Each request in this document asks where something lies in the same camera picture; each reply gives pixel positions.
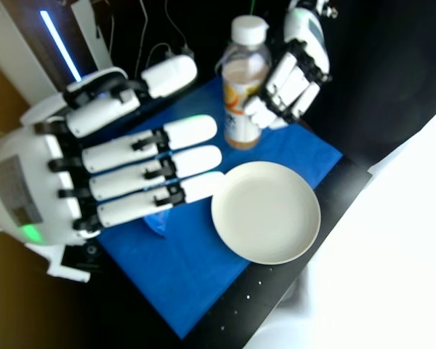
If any small blue snack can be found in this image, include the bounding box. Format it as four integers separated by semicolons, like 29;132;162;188
144;212;172;239

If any white round plate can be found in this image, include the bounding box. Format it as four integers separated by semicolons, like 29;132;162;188
210;161;322;265

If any white power strip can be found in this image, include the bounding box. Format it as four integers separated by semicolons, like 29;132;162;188
166;45;196;63

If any plastic juice bottle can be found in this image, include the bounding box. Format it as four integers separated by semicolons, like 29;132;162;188
216;16;275;150

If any white cable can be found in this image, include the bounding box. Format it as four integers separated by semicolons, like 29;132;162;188
163;0;190;50
134;0;149;76

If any blue cloth bag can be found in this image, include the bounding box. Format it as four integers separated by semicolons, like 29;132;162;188
94;74;344;341

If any white column with light strip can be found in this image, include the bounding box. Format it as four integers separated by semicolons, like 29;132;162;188
0;0;114;110

